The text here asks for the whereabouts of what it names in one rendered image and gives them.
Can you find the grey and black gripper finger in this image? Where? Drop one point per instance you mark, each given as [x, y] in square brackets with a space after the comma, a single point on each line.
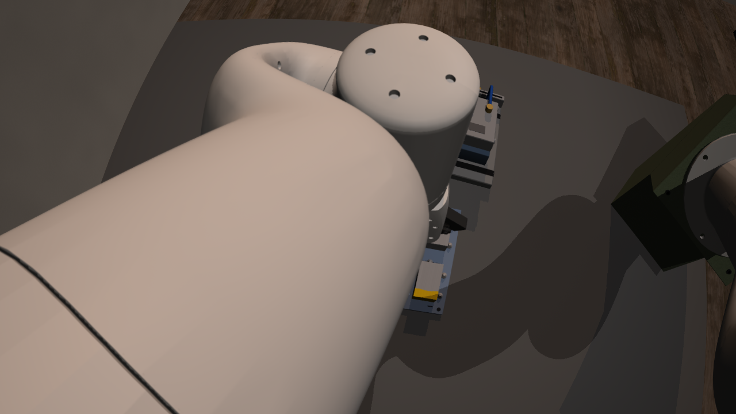
[454, 221]

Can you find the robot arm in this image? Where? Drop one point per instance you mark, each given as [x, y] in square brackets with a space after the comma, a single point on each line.
[262, 268]

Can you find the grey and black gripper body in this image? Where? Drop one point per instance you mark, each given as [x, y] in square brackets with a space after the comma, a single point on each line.
[437, 218]

